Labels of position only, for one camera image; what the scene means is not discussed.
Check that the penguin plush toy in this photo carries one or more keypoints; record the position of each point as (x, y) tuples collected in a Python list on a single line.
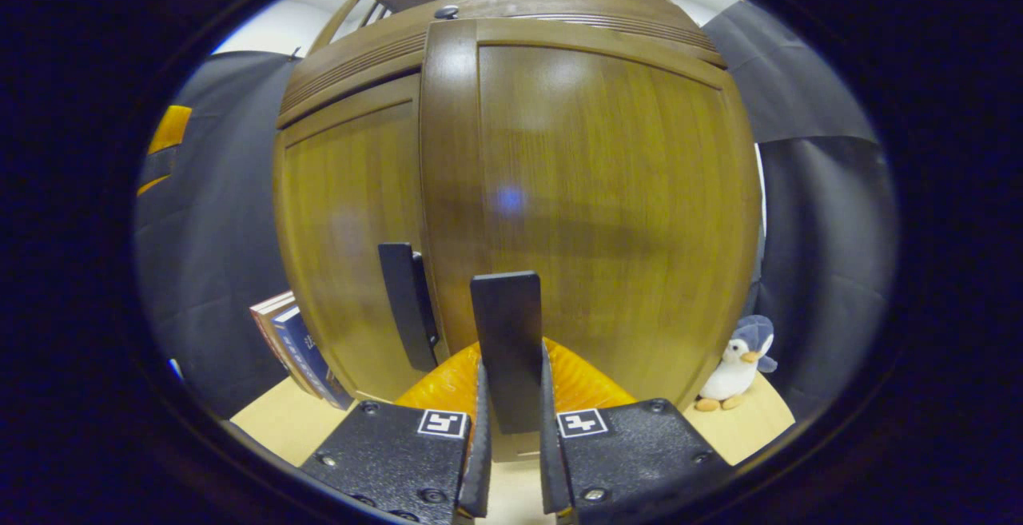
[(731, 373)]

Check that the blue cover book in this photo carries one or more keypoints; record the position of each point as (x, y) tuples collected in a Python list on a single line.
[(308, 357)]

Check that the wooden cabinet door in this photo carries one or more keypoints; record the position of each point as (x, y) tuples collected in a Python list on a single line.
[(344, 229), (607, 213)]

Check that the black backdrop cloth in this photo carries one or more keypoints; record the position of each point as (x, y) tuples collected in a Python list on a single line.
[(224, 229)]

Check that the round black drawer knob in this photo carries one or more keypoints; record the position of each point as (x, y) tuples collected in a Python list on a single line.
[(447, 11)]

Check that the brown cover book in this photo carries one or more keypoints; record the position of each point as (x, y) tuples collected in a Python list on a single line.
[(272, 325)]

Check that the wooden drawer front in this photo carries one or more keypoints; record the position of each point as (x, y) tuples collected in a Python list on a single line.
[(360, 61)]

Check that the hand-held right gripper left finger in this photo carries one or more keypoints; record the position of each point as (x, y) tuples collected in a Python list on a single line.
[(400, 453)]

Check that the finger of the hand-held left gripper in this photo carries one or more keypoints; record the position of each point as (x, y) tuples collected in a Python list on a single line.
[(152, 185), (169, 127)]

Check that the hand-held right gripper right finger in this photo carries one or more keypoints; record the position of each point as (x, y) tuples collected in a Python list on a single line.
[(631, 453)]

